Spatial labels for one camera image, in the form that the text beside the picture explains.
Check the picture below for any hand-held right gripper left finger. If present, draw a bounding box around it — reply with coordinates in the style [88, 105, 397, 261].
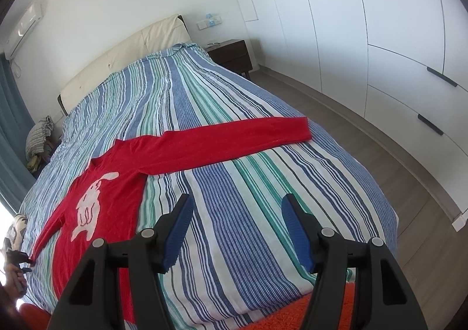
[50, 193, 195, 330]

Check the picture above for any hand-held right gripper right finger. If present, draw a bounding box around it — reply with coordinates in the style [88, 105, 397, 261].
[282, 193, 429, 330]

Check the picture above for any red knitted sweater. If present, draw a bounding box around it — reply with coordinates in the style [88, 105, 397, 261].
[30, 117, 312, 324]

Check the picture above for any person's left hand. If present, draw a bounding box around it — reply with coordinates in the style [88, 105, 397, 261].
[3, 263, 27, 296]

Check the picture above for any white patterned cloth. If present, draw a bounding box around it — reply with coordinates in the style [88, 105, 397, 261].
[8, 214, 28, 254]

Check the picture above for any person's orange clothing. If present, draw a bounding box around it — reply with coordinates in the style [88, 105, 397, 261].
[18, 281, 357, 330]

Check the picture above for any striped bed sheet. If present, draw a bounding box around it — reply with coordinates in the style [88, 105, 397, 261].
[18, 43, 399, 327]

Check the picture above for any checkered grey cloth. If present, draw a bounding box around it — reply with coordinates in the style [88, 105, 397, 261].
[25, 115, 55, 160]

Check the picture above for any blue curtain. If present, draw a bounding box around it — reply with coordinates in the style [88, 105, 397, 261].
[0, 54, 37, 214]

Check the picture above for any cream padded headboard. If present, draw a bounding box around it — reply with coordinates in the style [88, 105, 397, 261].
[58, 15, 191, 117]

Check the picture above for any dark wooden nightstand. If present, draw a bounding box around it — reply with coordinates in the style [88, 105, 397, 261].
[205, 39, 253, 79]

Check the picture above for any white wardrobe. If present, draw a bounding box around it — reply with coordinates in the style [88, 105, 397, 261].
[218, 0, 468, 214]

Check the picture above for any white air conditioner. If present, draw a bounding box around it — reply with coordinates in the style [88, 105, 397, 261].
[4, 0, 49, 60]

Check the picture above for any white wall socket panel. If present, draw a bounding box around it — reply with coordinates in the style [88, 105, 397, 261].
[197, 13, 222, 31]

